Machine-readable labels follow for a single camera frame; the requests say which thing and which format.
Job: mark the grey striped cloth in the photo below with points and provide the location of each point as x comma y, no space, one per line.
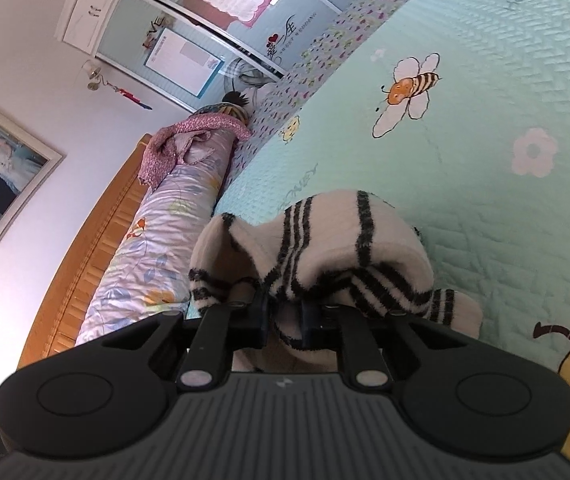
260,80

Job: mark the sliding door wardrobe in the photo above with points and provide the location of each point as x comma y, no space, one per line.
130,15

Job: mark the blue bordered wall poster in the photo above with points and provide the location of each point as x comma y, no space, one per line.
185,60

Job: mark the pink floral garment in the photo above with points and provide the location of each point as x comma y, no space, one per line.
180,142

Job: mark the framed wall photo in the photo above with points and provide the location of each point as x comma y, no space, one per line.
0,170

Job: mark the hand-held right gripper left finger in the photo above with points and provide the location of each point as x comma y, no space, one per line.
261,317

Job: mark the cream black striped sweater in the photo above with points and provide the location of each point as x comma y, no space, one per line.
335,245

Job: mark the red hanging tassel ornament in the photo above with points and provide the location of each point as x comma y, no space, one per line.
130,95

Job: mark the mint bee print bedspread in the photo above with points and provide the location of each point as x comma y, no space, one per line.
465,135

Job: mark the pink floral rolled duvet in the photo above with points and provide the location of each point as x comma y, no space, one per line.
155,250

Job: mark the wooden headboard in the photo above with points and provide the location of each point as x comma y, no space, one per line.
85,270

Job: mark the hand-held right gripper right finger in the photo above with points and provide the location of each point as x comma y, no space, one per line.
308,325

